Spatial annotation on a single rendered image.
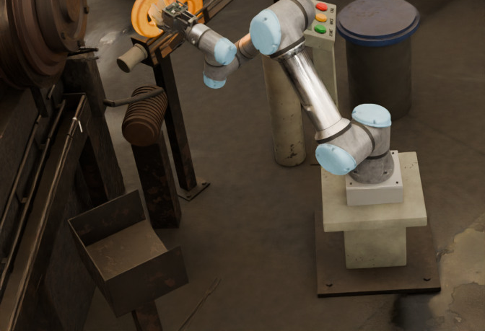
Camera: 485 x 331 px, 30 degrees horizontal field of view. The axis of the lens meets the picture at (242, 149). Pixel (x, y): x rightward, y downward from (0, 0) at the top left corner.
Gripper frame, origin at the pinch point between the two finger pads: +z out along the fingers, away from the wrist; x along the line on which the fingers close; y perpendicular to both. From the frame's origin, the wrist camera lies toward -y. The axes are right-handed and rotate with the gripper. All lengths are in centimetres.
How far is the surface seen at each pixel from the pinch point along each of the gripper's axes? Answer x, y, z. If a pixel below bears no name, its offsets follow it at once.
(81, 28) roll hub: 42, 27, -14
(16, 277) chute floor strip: 96, -7, -45
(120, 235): 70, -4, -57
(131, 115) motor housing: 23.6, -23.3, -14.3
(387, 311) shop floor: 9, -52, -115
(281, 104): -30, -40, -38
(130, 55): 13.5, -9.1, -4.2
